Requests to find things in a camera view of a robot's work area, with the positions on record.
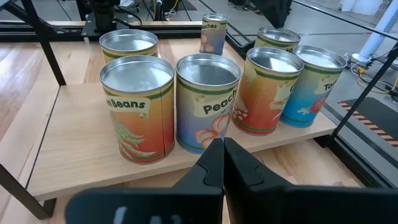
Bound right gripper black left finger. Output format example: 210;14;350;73
65;138;224;224

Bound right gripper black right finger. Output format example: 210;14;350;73
225;138;398;224

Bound green beans label tin can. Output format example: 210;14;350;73
99;55;175;165
98;29;159;65

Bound peaches label tin can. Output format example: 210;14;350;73
175;53;242;155
199;12;229;56

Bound orange corn label tin can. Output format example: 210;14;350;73
231;46;305;137

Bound blue tomato label tin can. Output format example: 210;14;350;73
279;45;348;129

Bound cream green label tin can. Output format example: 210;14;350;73
254;26;302;54

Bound black hazard striped floor mat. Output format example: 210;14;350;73
337;96;398;147

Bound white ribbed column stand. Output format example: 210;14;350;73
351;0;398;63

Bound white bucket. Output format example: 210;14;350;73
338;0;385;16

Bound yellow floor cable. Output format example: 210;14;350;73
354;67;398;94

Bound black aluminium rail frame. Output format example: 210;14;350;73
0;20;398;189

